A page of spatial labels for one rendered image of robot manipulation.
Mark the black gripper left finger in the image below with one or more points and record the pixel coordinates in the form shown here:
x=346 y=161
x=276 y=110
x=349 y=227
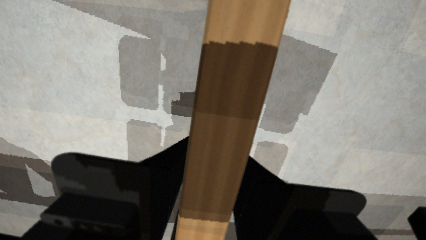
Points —
x=152 y=183

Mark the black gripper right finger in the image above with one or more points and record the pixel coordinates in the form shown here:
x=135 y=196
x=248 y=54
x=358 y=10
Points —
x=265 y=202

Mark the brown wooden board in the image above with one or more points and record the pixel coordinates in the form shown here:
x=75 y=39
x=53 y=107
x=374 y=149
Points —
x=239 y=49

